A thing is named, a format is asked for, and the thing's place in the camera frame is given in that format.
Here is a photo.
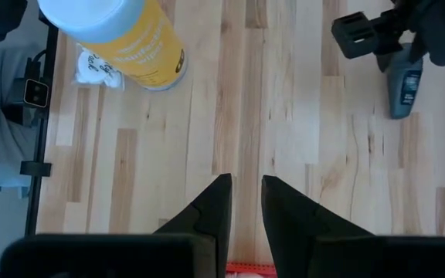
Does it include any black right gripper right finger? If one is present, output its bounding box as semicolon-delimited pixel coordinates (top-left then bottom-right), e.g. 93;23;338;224
261;175;375;278

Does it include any table-level camera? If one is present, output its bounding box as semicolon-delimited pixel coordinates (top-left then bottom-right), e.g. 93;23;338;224
23;78;50;109

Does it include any red plastic basket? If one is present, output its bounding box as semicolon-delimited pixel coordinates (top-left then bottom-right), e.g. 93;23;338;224
225;262;278;278

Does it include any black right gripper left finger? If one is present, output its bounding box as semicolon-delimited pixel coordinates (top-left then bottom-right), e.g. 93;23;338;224
153;173;233;278

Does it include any grey travel deodorant stick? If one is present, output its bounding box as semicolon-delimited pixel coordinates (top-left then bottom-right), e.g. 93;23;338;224
386;42;424;120

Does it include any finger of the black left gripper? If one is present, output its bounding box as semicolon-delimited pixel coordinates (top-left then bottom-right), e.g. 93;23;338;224
375;53;402;75

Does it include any white vanity pack bag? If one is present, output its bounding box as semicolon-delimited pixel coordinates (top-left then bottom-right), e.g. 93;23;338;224
74;48;126;90

